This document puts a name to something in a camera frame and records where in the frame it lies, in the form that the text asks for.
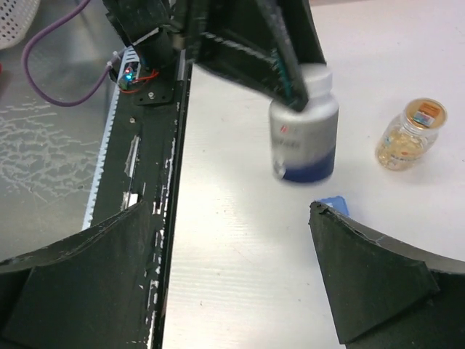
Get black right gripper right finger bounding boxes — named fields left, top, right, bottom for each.
left=309, top=201, right=464, bottom=348

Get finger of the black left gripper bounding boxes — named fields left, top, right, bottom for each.
left=267, top=1, right=326, bottom=65
left=185, top=1, right=309, bottom=111

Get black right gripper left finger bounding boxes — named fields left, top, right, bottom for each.
left=1, top=203, right=150, bottom=348

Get blue weekly pill organizer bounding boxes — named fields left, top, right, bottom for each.
left=319, top=196, right=349, bottom=217

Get white cap dark pill bottle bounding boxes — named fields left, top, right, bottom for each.
left=269, top=64, right=339, bottom=183

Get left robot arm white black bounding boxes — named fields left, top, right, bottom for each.
left=103, top=0, right=326, bottom=111

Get clear bottle yellow pills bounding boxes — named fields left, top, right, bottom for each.
left=375, top=97, right=448, bottom=171

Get white perforated basket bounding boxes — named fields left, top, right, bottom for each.
left=0, top=0, right=41, bottom=50

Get light blue cable duct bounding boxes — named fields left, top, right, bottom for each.
left=81, top=48, right=139, bottom=230

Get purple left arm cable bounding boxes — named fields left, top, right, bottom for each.
left=20, top=0, right=113, bottom=107

